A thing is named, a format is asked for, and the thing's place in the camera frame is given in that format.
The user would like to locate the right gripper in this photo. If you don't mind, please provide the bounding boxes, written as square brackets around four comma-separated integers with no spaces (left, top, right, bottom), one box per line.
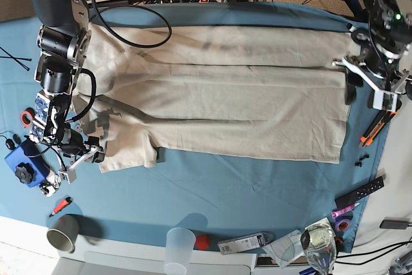
[51,128,106,184]

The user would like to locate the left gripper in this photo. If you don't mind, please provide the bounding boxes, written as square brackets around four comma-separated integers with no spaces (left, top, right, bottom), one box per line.
[332,46,411,111]

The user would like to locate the beige T-shirt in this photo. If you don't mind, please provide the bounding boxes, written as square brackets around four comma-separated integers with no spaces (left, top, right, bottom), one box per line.
[80,24,360,173]

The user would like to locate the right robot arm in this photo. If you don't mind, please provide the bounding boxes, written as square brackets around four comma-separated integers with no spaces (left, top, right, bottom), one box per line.
[29,0,105,187]

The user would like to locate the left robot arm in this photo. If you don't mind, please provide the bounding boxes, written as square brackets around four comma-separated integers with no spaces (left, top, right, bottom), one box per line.
[332,0,411,113]

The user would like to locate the orange utility knife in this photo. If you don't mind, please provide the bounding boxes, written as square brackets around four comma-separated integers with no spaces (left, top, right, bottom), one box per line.
[359,111,396,148]

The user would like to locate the white caster wheel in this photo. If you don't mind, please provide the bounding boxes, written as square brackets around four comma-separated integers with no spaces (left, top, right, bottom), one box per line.
[39,175,61,197]

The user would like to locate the red marker pen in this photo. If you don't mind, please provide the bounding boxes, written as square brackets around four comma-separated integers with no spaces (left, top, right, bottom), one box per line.
[48,196,73,218]

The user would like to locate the blue box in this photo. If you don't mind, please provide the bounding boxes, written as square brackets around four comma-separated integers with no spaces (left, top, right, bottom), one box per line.
[5,141,50,188]

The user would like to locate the black knob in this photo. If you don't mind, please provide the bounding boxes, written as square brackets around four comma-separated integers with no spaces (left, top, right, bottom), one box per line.
[15,163,34,184]

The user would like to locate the red tape roll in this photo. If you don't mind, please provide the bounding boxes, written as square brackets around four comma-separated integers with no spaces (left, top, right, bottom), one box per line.
[20,108,35,128]

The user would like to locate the small black screws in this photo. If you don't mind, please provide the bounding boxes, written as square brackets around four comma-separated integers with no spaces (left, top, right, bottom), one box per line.
[354,153,370,167]

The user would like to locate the grey mug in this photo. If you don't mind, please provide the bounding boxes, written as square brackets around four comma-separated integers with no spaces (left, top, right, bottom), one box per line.
[46,214,79,253]

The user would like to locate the black computer mouse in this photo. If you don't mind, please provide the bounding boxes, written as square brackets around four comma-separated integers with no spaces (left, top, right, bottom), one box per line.
[5,138,15,151]

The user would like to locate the blue tablecloth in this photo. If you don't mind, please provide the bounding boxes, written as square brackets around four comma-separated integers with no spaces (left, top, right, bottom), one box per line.
[1,3,389,246]

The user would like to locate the black remote control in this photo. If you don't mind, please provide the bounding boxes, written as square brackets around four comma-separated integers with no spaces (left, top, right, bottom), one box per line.
[335,176,385,209]

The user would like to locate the translucent plastic cup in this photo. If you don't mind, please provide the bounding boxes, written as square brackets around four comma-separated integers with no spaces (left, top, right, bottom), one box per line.
[164,227,196,275]

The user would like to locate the purple glue tube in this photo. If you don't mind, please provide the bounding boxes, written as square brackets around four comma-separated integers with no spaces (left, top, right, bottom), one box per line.
[331,202,360,219]

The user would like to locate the purple tape roll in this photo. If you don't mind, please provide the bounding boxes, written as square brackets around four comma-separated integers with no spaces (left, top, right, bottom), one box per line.
[335,216,352,232]

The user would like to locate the black phone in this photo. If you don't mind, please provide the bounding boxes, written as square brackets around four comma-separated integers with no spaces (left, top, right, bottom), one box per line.
[379,218,411,230]

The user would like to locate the packaged tool blister pack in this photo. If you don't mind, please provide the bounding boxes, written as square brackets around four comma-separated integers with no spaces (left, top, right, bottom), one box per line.
[218,232,274,255]

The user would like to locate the wine glass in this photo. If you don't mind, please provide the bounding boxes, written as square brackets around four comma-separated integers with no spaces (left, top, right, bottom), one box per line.
[301,223,337,275]

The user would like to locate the paper with drawing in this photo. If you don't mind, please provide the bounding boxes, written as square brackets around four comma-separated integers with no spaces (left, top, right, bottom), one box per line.
[263,218,335,268]

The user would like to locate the black cable ties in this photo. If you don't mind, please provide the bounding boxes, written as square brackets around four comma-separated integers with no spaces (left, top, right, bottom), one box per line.
[0,47,32,71]

